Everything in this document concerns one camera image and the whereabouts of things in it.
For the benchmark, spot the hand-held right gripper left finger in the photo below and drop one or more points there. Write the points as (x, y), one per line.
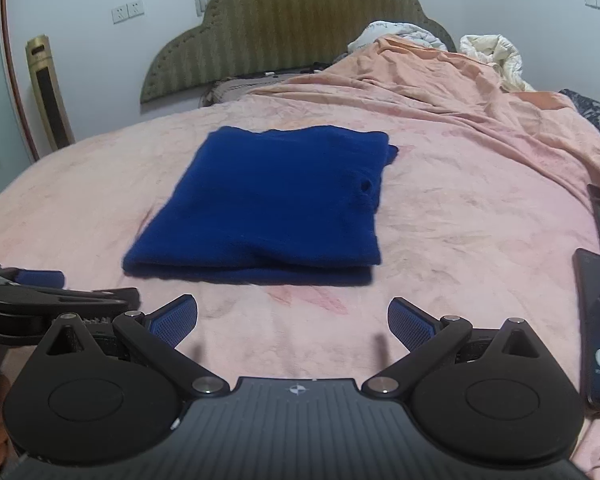
(172, 325)

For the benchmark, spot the white printed quilt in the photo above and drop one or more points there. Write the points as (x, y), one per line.
(405, 35)

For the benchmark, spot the cream quilt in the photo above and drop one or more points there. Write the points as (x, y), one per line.
(500, 57)

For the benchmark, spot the pink floral blanket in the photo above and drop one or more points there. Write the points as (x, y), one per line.
(455, 220)

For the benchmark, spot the gold tower air conditioner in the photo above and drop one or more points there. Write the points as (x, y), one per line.
(47, 95)

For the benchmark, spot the green upholstered headboard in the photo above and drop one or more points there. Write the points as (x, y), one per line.
(290, 25)

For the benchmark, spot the peach blanket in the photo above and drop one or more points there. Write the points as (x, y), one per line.
(430, 85)

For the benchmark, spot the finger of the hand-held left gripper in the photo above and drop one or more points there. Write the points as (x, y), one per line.
(40, 277)
(90, 300)

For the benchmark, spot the blue beaded sweater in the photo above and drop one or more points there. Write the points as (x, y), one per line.
(270, 200)

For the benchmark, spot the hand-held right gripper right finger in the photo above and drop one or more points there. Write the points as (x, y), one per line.
(410, 325)

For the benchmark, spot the dark patterned cloth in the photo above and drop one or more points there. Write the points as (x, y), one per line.
(592, 110)

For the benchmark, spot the brown door frame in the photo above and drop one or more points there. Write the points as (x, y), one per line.
(15, 60)

